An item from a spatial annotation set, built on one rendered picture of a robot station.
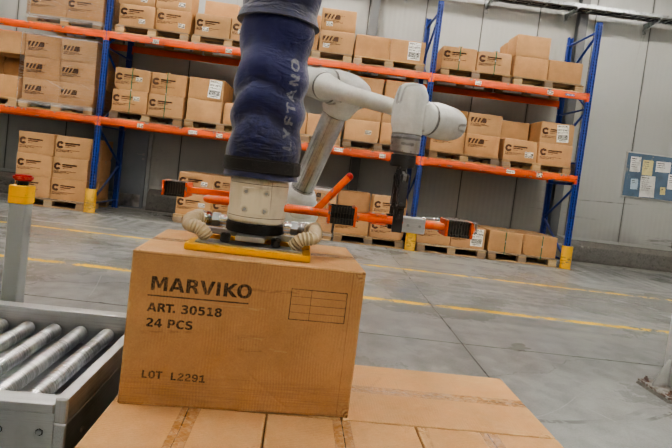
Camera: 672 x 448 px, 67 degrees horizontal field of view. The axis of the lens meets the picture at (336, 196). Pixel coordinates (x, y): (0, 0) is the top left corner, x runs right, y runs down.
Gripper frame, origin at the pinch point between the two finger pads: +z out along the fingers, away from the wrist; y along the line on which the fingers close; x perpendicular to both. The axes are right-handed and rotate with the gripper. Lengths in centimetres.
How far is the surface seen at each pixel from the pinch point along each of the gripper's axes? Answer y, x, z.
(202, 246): 16, -53, 11
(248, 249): 15.4, -41.1, 10.9
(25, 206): -45, -133, 15
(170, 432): 34, -52, 53
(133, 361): 23, -66, 42
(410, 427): 21, 8, 53
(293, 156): 7.1, -32.4, -15.5
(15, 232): -44, -136, 25
